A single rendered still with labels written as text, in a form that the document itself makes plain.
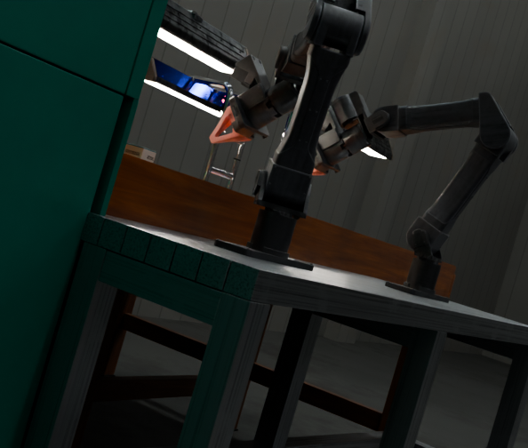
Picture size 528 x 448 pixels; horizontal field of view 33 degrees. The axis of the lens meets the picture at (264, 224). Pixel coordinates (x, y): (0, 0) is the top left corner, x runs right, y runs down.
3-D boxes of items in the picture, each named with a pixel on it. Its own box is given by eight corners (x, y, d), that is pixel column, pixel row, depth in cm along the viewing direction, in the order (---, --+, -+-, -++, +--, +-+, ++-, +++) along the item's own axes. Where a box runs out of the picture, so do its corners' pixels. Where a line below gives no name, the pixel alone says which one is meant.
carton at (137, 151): (153, 164, 144) (156, 152, 144) (140, 159, 141) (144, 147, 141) (124, 156, 147) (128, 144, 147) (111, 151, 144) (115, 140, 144)
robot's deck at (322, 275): (542, 348, 205) (547, 331, 205) (250, 301, 106) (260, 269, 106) (239, 250, 256) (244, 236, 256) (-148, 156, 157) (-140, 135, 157)
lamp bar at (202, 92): (252, 128, 323) (258, 108, 323) (152, 80, 268) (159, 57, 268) (234, 124, 326) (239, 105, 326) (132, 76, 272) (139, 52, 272)
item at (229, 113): (198, 123, 174) (237, 99, 170) (218, 131, 180) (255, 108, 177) (209, 153, 172) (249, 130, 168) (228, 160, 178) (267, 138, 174)
